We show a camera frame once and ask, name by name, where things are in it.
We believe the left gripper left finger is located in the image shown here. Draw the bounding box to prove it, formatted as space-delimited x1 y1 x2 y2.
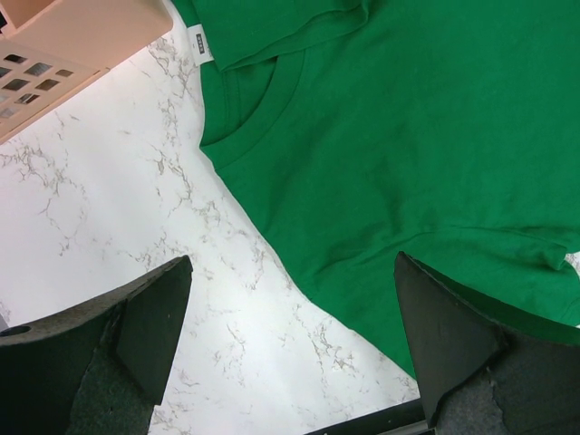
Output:
1 256 192 434

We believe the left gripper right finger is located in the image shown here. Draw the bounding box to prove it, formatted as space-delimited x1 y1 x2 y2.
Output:
394 252 579 434

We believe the peach file organizer basket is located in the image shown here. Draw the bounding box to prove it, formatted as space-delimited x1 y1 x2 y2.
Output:
1 0 173 141

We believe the green t shirt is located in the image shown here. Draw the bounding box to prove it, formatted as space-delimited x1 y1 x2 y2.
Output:
175 1 579 372

